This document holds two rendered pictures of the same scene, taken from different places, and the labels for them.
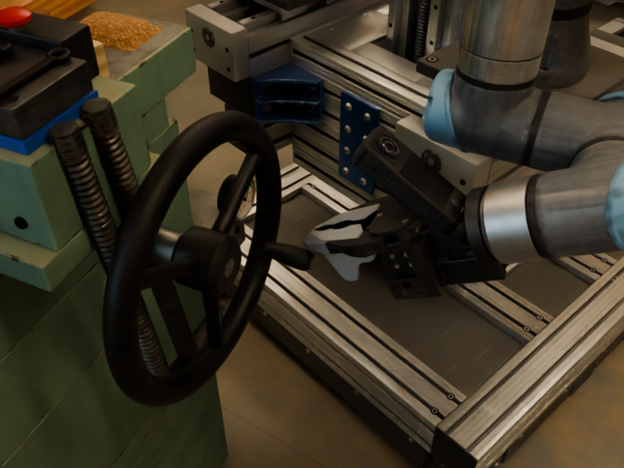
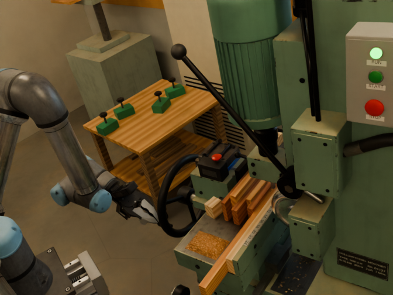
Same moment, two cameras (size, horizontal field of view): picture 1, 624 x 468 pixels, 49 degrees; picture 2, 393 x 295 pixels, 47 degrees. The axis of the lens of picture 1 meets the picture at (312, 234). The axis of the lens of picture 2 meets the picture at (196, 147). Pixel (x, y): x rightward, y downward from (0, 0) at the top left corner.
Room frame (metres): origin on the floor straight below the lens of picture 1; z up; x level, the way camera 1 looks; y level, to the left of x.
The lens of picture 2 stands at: (1.59, 0.53, 1.77)
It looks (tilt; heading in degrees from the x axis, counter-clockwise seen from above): 33 degrees down; 198
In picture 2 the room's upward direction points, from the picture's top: 14 degrees counter-clockwise
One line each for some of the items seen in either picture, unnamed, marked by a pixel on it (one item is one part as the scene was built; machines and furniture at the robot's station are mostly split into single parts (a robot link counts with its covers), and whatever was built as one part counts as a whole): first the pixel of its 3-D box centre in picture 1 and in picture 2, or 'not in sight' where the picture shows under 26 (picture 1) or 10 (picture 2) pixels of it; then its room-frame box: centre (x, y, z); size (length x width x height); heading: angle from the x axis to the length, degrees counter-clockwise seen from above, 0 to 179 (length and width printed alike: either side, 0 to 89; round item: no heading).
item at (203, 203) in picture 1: (199, 225); not in sight; (0.80, 0.17, 0.58); 0.12 x 0.08 x 0.08; 66
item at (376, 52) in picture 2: not in sight; (375, 53); (0.91, 0.63, 1.46); 0.02 x 0.01 x 0.02; 66
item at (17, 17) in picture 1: (13, 17); (216, 157); (0.55, 0.25, 1.02); 0.03 x 0.03 x 0.01
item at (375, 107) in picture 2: not in sight; (374, 107); (0.91, 0.63, 1.36); 0.03 x 0.01 x 0.03; 66
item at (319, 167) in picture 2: not in sight; (321, 153); (0.84, 0.54, 1.23); 0.09 x 0.08 x 0.15; 66
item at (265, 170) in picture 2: not in sight; (276, 167); (0.63, 0.43, 1.03); 0.14 x 0.07 x 0.09; 66
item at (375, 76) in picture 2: not in sight; (375, 76); (0.91, 0.63, 1.42); 0.02 x 0.01 x 0.02; 66
